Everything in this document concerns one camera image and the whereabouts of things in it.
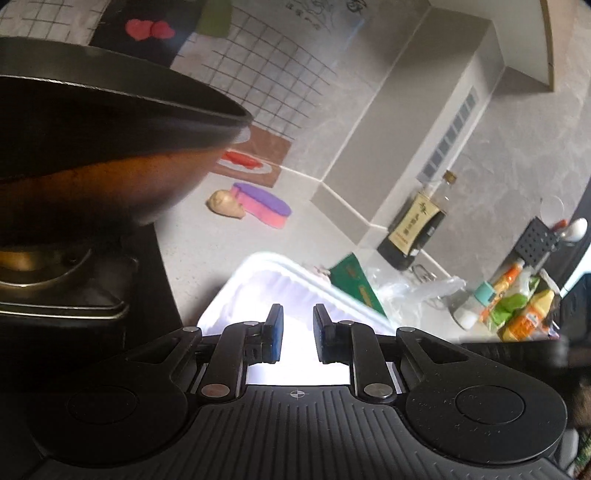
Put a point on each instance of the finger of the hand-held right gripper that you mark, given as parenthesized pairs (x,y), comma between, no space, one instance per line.
(512,354)

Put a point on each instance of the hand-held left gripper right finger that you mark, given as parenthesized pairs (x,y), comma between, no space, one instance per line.
(321,333)

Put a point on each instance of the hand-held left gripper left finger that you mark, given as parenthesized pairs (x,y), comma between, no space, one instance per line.
(277,333)

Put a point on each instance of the yellow bottle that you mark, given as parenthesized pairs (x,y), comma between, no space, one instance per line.
(531,318)

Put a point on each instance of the green and white spray bottle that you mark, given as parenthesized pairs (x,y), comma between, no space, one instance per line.
(512,304)

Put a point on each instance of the white bottle with teal cap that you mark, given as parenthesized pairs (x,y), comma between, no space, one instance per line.
(471,307)

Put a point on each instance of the green packet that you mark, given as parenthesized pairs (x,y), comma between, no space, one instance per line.
(355,277)

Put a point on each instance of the slim orange bottle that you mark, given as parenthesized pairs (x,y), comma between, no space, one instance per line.
(508,277)

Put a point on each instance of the black framed window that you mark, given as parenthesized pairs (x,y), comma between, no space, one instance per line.
(579,281)

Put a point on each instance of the clear plastic bag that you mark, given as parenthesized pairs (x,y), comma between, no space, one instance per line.
(415,293)

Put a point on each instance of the black perforated utensil holder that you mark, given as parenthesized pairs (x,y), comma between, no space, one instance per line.
(535,240)

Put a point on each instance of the pink and purple sponge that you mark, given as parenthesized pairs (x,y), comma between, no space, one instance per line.
(265,205)

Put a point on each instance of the white spoon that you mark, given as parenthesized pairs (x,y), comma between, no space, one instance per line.
(575,230)

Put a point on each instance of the dark soy sauce bottle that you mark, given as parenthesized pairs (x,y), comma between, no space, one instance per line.
(411,226)

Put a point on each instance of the brown potato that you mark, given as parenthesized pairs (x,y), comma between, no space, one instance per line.
(224,203)

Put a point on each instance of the white round ladle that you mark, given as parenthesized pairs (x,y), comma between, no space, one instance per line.
(552,207)

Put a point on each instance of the brown printed mat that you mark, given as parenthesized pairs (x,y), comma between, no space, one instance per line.
(265,147)

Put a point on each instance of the grey vent panel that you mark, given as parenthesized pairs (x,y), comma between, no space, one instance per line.
(450,134)

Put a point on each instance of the black wok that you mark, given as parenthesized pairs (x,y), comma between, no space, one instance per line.
(92,138)

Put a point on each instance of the grid pattern wall sticker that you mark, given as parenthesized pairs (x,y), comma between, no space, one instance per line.
(286,69)

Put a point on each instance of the upper wall cabinet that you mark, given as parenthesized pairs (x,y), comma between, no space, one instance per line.
(521,37)

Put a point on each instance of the black lettering wall decal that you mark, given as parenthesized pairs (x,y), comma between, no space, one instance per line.
(318,11)

